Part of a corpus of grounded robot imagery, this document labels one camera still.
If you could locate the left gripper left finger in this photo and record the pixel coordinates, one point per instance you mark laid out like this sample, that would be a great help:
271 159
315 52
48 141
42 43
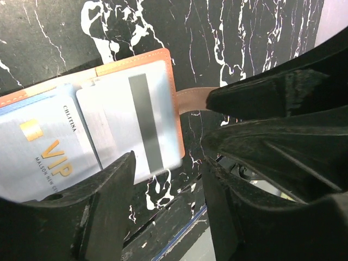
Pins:
86 221

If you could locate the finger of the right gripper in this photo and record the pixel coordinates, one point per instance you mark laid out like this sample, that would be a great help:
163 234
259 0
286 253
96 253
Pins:
315 81

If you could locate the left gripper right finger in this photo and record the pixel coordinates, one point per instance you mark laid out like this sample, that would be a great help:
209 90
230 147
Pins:
306 157

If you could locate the silver magnetic stripe card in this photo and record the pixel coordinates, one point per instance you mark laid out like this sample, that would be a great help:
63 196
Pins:
130 110

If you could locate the silver VIP card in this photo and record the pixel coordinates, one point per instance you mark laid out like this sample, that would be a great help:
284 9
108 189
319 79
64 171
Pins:
44 148

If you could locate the pink leather card holder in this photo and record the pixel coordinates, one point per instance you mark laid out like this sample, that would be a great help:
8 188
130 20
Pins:
191 99

